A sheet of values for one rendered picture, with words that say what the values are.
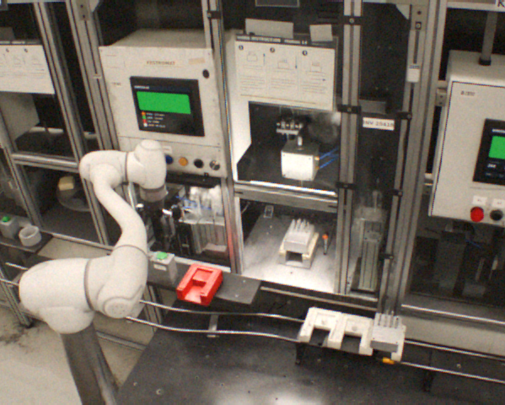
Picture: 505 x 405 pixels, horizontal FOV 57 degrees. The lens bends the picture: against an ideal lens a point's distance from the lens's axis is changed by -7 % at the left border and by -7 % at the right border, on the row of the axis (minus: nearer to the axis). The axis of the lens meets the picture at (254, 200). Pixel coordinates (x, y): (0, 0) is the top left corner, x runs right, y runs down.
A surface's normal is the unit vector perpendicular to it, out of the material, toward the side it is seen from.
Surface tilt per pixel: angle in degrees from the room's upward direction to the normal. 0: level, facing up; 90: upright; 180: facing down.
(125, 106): 90
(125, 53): 91
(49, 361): 0
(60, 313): 84
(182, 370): 0
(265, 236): 0
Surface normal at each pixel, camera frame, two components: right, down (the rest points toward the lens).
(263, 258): -0.06, -0.82
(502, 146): -0.33, 0.56
